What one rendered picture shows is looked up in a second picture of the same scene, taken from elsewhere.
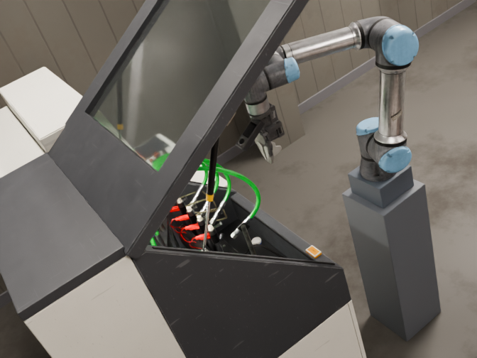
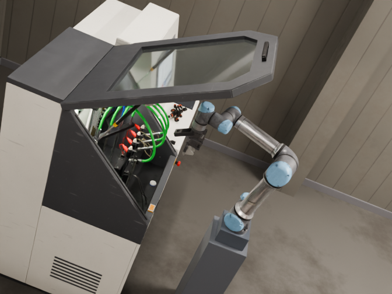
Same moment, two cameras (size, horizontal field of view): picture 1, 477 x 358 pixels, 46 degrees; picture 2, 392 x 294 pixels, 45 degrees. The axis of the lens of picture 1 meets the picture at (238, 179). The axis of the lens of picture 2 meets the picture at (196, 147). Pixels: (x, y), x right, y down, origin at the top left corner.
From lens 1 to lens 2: 1.08 m
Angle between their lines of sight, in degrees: 16
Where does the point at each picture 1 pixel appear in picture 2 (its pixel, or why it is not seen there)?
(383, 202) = (217, 237)
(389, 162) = (227, 219)
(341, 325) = (125, 249)
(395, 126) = (246, 207)
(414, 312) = not seen: outside the picture
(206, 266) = (87, 146)
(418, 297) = not seen: outside the picture
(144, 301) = (52, 129)
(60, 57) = (216, 20)
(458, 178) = not seen: outside the picture
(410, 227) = (219, 266)
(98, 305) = (35, 108)
